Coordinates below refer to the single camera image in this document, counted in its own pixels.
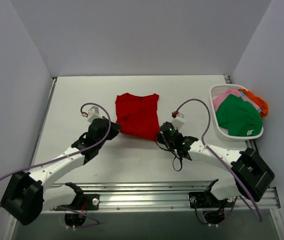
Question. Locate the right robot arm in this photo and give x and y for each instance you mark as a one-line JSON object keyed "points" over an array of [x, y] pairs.
{"points": [[251, 175]]}

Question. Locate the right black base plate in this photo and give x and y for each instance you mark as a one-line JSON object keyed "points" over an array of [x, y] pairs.
{"points": [[205, 199]]}

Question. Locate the green t-shirt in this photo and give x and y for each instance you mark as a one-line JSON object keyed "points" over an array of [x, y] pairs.
{"points": [[240, 118]]}

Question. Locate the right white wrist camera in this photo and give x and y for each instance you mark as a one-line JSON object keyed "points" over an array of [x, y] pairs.
{"points": [[178, 120]]}

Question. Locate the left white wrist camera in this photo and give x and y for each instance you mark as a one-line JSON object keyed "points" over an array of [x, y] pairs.
{"points": [[92, 114]]}

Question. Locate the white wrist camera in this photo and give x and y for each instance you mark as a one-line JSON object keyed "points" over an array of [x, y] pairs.
{"points": [[178, 120], [92, 114]]}

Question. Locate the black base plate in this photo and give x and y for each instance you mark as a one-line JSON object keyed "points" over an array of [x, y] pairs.
{"points": [[205, 199], [93, 201]]}

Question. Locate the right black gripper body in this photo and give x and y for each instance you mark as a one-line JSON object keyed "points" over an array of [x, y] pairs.
{"points": [[162, 136]]}

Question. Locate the pink t-shirt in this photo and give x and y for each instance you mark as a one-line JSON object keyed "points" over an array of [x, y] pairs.
{"points": [[219, 99]]}

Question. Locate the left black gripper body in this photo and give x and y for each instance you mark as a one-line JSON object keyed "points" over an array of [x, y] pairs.
{"points": [[112, 127]]}

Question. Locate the red t-shirt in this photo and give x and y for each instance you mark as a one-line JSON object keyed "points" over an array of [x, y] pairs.
{"points": [[138, 115]]}

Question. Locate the aluminium rail frame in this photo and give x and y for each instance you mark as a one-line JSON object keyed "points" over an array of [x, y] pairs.
{"points": [[132, 174]]}

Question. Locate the orange t-shirt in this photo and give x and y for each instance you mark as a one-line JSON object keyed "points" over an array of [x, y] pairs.
{"points": [[257, 100]]}

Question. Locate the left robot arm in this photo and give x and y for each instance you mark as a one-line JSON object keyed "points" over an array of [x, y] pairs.
{"points": [[29, 192]]}

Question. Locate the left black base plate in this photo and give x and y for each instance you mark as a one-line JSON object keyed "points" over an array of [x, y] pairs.
{"points": [[93, 201]]}

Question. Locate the white laundry basket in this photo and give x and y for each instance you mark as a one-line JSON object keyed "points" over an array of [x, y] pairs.
{"points": [[222, 133]]}

